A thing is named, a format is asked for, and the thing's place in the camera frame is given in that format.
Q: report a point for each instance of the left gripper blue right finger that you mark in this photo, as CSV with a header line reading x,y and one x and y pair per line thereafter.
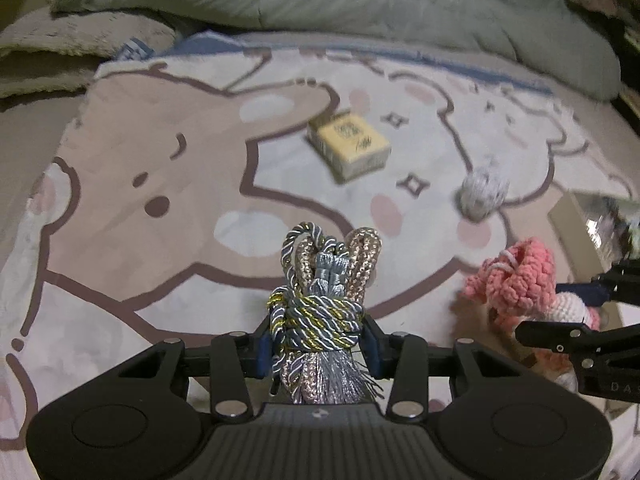
x,y
372,346

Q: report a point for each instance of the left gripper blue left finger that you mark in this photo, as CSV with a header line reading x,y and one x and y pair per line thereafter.
x,y
264,348

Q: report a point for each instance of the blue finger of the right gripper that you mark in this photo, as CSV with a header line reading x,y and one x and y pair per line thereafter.
x,y
592,294

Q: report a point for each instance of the braided rope tassel bundle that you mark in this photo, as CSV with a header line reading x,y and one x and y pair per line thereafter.
x,y
316,318

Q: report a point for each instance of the pink crochet doll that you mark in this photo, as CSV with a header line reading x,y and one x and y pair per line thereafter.
x,y
519,285

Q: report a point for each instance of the yellow tissue pack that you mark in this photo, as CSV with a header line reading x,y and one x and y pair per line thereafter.
x,y
348,144

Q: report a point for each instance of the white storage box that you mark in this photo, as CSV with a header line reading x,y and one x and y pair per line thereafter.
x,y
595,231

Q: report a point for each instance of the white grey yarn ball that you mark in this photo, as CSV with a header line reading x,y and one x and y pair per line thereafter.
x,y
483,191

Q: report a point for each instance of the cartoon bear printed cloth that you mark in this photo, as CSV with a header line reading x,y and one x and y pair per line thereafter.
x,y
164,207

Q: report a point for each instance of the grey green quilt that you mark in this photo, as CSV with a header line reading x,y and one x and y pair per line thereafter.
x,y
544,35

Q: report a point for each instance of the beige bed sheet mattress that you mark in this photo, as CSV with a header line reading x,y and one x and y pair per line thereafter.
x,y
31,129

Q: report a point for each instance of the beige fluffy blanket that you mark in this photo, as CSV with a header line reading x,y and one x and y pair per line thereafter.
x,y
46,52

